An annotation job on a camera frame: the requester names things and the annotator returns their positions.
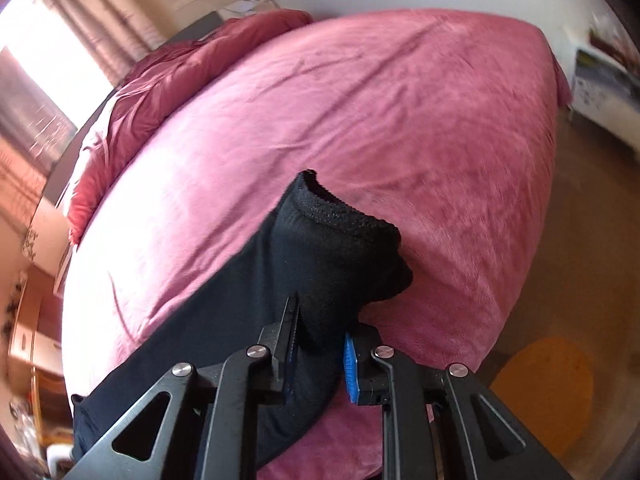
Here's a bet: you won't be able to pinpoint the orange round mat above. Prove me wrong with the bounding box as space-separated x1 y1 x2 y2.
489 336 596 442

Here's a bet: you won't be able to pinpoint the white printed cabinet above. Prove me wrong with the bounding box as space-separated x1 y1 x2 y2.
569 7 640 157

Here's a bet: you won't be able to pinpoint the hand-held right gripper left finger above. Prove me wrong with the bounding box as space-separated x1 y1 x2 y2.
70 295 301 480

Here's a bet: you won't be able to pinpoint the bed with pink sheet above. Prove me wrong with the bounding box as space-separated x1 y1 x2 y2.
60 7 574 480

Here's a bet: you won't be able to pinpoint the black embroidered pants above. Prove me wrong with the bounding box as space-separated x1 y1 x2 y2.
70 169 415 467

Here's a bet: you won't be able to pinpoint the dark sheer curtain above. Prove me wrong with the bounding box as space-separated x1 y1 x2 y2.
0 52 80 177

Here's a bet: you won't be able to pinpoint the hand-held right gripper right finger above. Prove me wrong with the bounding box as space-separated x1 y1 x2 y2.
342 325 573 480

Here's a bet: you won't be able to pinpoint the wooden desk with white drawer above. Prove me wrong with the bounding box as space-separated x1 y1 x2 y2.
0 280 67 413

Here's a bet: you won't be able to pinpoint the bright window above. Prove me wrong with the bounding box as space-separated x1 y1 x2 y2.
0 0 117 133

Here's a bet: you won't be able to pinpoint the red duvet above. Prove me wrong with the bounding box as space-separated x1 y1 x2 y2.
66 8 317 247

